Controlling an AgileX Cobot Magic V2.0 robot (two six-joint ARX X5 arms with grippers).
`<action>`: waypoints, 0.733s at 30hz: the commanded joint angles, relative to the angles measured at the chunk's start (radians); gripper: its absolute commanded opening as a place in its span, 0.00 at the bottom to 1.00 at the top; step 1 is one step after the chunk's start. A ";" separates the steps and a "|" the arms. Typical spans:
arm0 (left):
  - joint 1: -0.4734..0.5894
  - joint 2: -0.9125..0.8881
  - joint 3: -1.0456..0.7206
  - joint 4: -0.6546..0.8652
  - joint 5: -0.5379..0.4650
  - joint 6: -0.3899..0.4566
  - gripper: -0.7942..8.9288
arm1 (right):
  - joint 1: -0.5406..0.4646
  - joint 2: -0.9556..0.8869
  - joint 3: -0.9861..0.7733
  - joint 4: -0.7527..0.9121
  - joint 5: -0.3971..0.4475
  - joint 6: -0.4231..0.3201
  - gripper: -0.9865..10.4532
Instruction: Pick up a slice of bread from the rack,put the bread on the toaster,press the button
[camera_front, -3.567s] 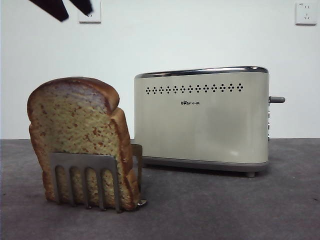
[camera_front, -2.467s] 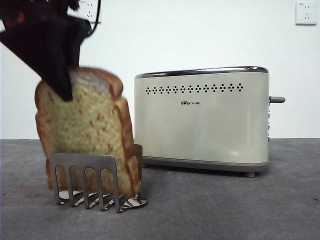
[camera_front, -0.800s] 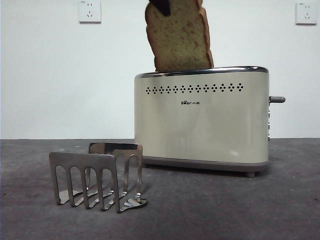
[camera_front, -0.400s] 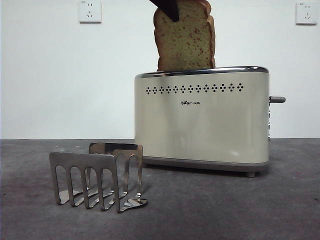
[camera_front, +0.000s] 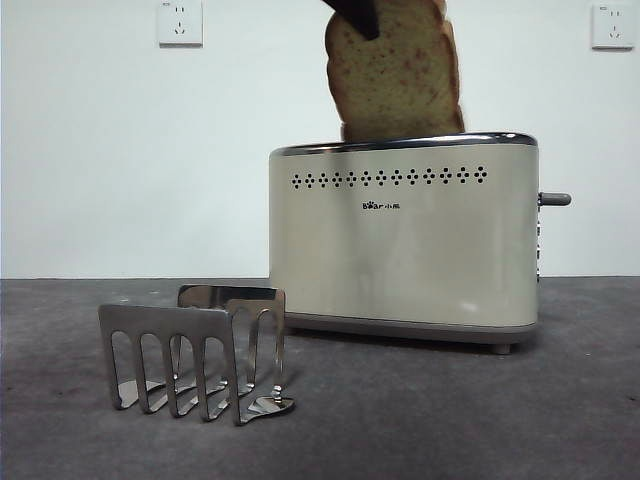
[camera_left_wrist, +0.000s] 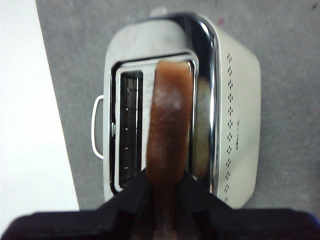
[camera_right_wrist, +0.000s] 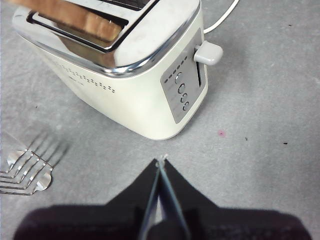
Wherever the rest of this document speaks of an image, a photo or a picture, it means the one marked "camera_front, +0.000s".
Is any brown-crusted bread slice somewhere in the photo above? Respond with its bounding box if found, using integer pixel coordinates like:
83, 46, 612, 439
323, 0, 466, 143

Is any shiny steel toast rack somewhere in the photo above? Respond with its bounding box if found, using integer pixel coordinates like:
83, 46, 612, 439
97, 284, 296, 427

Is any cream toaster with chrome rim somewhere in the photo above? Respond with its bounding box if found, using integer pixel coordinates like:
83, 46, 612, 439
268, 131, 541, 356

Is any white wall socket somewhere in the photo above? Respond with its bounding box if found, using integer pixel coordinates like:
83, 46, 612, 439
591, 3, 635, 51
158, 0, 204, 49

